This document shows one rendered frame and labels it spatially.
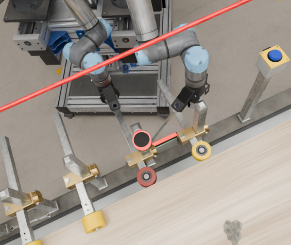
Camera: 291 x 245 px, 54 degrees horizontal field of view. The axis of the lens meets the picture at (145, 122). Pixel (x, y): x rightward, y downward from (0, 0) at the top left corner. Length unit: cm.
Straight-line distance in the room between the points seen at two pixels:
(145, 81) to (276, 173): 125
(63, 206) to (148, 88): 108
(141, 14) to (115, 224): 77
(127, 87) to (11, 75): 117
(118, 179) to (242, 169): 57
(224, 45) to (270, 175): 158
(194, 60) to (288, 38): 188
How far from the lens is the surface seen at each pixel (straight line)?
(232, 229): 114
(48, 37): 162
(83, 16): 117
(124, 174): 139
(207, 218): 114
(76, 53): 117
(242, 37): 266
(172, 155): 139
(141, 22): 95
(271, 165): 122
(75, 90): 224
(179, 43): 99
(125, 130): 128
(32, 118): 254
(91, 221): 111
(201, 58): 92
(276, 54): 103
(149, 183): 116
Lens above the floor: 204
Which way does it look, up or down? 67 degrees down
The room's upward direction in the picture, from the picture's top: 17 degrees counter-clockwise
